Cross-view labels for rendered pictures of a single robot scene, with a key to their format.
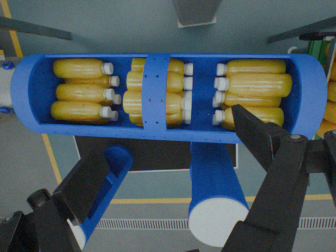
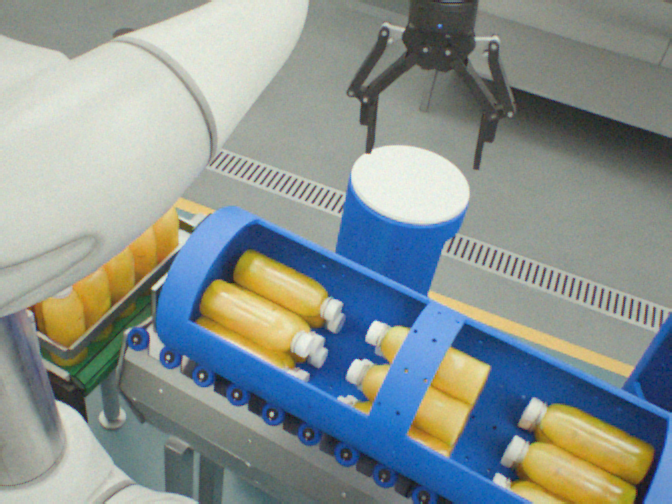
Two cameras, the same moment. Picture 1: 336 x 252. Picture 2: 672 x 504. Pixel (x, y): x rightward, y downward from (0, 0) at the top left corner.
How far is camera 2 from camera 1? 87 cm
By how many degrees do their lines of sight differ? 33
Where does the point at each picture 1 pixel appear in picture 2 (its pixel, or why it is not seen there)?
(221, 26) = not seen: outside the picture
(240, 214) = (368, 181)
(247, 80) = (268, 320)
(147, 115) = (449, 326)
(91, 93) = (552, 456)
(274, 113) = (250, 268)
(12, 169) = not seen: outside the picture
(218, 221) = (411, 185)
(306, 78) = (201, 267)
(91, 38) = not seen: outside the picture
